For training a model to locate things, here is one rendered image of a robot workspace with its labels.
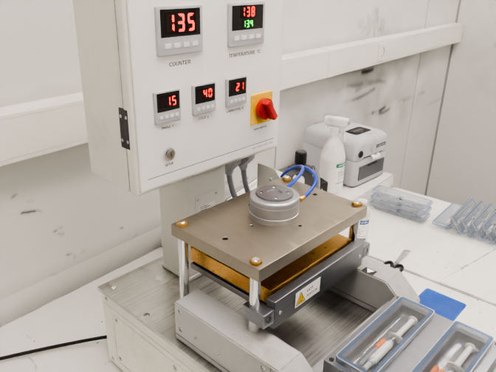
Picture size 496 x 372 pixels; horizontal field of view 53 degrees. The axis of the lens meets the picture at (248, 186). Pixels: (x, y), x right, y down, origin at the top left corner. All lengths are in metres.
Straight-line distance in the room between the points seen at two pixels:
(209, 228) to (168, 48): 0.27
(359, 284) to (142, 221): 0.68
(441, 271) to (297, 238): 0.74
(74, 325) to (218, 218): 0.52
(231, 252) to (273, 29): 0.40
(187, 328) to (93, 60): 0.42
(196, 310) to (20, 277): 0.56
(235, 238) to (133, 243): 0.69
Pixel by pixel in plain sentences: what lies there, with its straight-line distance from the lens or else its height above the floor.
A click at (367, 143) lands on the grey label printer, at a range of 1.70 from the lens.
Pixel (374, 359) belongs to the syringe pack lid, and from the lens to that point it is 0.71.
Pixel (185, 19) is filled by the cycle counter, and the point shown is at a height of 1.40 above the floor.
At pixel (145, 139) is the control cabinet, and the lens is 0.74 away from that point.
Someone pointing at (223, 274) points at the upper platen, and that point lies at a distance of 0.77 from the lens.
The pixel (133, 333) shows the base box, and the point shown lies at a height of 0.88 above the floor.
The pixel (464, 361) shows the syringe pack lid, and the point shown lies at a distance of 0.74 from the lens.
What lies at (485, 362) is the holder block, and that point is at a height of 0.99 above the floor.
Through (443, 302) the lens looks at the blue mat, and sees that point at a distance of 1.30.
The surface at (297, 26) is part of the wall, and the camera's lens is 1.73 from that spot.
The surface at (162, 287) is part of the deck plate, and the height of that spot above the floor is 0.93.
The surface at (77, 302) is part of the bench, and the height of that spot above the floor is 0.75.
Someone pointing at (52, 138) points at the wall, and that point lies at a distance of 1.10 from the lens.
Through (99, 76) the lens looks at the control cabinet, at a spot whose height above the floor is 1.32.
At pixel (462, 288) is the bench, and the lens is 1.37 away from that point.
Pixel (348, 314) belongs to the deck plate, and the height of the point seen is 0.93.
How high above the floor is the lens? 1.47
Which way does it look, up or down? 24 degrees down
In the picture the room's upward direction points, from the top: 1 degrees clockwise
